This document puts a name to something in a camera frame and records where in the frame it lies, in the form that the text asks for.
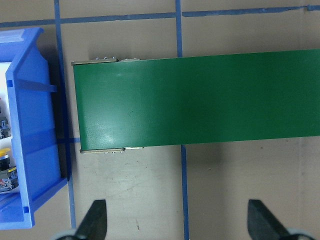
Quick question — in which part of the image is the push button in bin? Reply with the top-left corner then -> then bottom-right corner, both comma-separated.
0,97 -> 12,140

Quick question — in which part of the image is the blue source bin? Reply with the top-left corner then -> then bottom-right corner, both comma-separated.
0,27 -> 67,230

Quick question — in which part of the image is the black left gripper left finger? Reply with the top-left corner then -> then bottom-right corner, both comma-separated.
75,199 -> 108,240

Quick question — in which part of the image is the yellow mushroom push button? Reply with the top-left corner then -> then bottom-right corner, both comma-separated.
0,147 -> 17,174

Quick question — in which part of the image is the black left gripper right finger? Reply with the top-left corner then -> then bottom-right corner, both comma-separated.
247,199 -> 291,240

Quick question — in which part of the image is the green conveyor belt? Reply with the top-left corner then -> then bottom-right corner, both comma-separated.
72,49 -> 320,152

